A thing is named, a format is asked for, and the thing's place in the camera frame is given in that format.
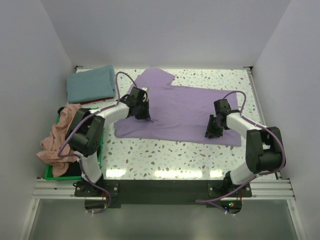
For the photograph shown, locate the purple t-shirt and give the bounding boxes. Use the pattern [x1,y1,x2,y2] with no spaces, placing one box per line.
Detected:
[114,67,241,147]

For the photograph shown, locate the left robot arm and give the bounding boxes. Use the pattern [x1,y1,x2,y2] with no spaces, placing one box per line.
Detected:
[58,86,150,196]

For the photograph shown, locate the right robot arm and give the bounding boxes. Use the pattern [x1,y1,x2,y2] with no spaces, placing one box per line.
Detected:
[205,98,286,197]

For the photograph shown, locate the folded dark red t-shirt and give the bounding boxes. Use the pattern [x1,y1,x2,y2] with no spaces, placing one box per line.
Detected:
[79,97,113,105]

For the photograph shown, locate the folded blue t-shirt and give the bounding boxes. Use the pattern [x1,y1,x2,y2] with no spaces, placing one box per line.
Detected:
[66,65,116,104]

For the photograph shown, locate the black t-shirt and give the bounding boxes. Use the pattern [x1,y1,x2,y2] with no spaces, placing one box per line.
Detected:
[62,108,92,177]

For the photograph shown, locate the pink crumpled t-shirt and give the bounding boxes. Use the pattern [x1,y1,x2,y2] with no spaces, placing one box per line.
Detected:
[36,104,82,177]

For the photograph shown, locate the green plastic bin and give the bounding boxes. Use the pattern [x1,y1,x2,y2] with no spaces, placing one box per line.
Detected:
[43,107,106,181]

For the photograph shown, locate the aluminium frame rail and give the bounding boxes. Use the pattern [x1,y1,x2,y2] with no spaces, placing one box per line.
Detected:
[31,179,296,200]

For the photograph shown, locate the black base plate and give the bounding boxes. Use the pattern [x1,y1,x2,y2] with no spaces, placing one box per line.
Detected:
[74,178,253,216]

